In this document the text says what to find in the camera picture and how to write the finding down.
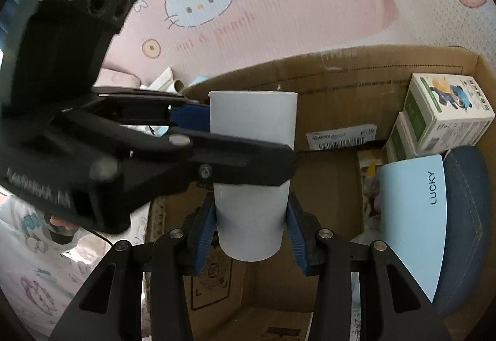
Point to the white paper tube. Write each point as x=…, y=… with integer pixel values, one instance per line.
x=178, y=86

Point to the yellow printed packet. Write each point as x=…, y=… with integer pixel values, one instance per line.
x=368, y=178

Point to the light blue paper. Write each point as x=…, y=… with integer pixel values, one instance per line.
x=199, y=79

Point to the white and green carton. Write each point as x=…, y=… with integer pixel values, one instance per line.
x=445, y=124
x=401, y=143

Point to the cardboard box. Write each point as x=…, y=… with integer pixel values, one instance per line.
x=329, y=93

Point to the flat white labelled packet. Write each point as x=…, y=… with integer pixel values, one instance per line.
x=341, y=137

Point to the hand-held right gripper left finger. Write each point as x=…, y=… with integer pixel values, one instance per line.
x=203, y=244

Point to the pink patterned pillow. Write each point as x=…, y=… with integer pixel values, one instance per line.
x=118, y=78

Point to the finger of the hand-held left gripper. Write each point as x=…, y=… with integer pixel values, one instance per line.
x=190, y=118
x=252, y=164

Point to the person's left hand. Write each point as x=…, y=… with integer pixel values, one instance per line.
x=58, y=224

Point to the white cartoon printed cloth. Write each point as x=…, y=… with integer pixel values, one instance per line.
x=31, y=279

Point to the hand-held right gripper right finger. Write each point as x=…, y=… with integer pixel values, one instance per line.
x=296, y=244

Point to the light blue case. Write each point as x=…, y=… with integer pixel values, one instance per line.
x=410, y=228

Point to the blue denim bag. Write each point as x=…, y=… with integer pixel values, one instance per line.
x=465, y=209

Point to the white cup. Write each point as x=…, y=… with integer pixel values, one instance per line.
x=252, y=116

